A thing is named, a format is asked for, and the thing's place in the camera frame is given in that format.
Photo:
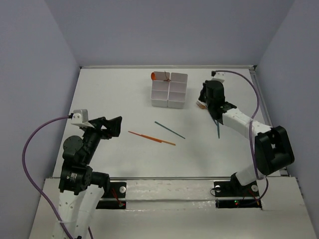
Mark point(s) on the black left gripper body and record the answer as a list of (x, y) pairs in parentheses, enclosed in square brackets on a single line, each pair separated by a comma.
[(103, 127)]

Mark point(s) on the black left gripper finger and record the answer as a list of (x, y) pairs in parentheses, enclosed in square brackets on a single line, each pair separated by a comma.
[(114, 126), (99, 123)]

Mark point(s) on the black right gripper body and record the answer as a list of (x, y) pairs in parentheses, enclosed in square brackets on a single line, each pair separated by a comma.
[(204, 97)]

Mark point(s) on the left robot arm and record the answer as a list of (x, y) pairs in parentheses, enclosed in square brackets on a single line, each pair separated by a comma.
[(81, 188)]

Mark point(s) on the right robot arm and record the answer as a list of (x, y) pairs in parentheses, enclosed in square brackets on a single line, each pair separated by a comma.
[(271, 146)]

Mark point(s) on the orange fork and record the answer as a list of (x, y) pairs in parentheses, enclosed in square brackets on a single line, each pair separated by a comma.
[(201, 106)]

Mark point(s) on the yellow-orange chopstick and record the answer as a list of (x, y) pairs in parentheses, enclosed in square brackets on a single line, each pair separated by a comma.
[(167, 142)]

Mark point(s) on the white right divided container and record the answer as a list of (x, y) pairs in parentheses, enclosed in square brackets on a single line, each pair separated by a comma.
[(177, 90)]

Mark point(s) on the white divided container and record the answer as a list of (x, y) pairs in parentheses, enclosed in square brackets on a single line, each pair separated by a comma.
[(177, 90), (159, 91)]

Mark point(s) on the orange chopstick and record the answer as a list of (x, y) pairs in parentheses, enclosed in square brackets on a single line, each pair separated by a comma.
[(145, 136)]

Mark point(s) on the teal chopstick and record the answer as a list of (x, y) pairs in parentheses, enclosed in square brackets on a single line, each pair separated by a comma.
[(161, 125)]

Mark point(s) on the white left divided container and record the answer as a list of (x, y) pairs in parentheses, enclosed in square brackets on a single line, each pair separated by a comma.
[(159, 91)]

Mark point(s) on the orange spoon in container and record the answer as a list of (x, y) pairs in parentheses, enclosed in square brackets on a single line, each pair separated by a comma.
[(153, 76)]

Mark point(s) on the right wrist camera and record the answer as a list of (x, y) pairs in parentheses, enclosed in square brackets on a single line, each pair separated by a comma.
[(218, 76)]

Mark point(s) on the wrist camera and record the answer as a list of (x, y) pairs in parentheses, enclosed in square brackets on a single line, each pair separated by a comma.
[(218, 76), (80, 118)]

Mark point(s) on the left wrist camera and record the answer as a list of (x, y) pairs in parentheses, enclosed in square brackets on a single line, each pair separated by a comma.
[(80, 118)]

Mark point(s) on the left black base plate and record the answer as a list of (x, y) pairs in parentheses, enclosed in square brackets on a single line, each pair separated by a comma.
[(115, 198)]

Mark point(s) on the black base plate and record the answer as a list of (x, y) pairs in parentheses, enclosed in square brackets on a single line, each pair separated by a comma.
[(243, 197), (115, 198)]

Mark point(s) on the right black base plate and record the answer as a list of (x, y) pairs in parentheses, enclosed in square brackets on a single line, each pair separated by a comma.
[(243, 197)]

